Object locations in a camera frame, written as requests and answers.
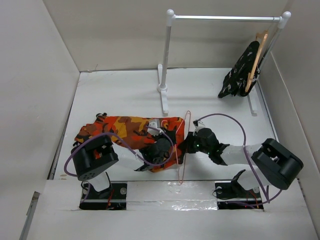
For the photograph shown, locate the orange camouflage trousers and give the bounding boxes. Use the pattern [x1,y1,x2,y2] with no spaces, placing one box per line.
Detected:
[74,113,185,173]

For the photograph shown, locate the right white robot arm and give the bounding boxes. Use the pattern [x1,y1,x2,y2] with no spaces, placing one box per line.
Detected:
[179,127,304,197]

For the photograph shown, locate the purple cable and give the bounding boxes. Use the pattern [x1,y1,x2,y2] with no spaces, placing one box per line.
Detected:
[196,113,283,210]
[64,124,175,203]

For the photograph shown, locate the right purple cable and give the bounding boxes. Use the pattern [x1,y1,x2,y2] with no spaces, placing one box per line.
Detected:
[196,113,283,210]

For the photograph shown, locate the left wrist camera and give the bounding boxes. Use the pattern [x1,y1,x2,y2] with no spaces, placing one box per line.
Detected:
[146,119,164,136]

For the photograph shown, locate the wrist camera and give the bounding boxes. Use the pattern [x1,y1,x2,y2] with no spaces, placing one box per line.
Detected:
[193,120,206,132]
[146,119,164,136]

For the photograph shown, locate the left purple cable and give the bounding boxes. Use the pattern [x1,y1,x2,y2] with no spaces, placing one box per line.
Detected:
[64,124,175,203]

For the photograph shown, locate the pink wire hanger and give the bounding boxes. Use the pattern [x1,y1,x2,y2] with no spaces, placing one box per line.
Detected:
[160,110,192,185]

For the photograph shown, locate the wooden clothes hanger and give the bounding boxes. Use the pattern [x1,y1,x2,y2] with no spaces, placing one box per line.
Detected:
[245,30,269,93]

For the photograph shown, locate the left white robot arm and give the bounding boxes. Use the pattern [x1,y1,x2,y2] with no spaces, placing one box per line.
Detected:
[64,128,175,199]

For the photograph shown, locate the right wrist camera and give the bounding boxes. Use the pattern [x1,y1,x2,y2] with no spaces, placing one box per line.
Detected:
[193,120,206,132]

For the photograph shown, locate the black white patterned garment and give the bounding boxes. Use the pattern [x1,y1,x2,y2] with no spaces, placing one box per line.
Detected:
[218,40,260,99]

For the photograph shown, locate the white metal clothes rack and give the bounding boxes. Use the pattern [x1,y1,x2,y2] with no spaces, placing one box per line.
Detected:
[157,9,292,115]

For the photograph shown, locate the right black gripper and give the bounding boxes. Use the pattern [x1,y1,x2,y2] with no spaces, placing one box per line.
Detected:
[178,131,211,155]

